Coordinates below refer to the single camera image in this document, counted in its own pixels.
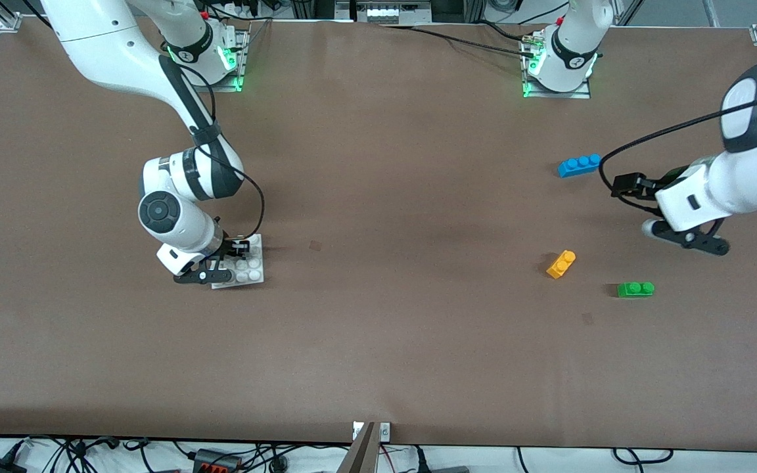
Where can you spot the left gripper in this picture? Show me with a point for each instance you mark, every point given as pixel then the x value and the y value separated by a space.
pixel 649 184

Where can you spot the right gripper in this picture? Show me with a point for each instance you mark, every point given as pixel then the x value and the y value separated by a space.
pixel 230 249

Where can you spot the white studded base plate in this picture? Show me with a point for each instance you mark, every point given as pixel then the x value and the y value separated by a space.
pixel 253 272

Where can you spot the yellow two-stud block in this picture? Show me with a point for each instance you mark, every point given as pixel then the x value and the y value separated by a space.
pixel 560 265

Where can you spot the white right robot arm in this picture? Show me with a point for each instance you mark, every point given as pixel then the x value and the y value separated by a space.
pixel 109 46

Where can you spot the green two-stud block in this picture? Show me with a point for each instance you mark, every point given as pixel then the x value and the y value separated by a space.
pixel 635 290

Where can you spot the blue three-stud block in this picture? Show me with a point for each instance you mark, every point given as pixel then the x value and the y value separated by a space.
pixel 579 167

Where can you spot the black adapter with orange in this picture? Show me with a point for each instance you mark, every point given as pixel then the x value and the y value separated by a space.
pixel 217 463

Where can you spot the black power adapter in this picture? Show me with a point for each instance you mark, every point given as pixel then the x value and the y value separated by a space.
pixel 0 466

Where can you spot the black power plug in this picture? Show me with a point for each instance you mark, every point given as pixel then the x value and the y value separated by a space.
pixel 444 470

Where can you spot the white power strip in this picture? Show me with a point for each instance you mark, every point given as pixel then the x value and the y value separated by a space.
pixel 385 13

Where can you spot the small metal edge bracket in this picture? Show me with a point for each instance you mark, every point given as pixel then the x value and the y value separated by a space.
pixel 385 431

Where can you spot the grey camera post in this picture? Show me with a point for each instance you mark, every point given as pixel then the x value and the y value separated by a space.
pixel 360 456

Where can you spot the aluminium frame profile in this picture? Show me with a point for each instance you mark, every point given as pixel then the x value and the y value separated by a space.
pixel 313 8

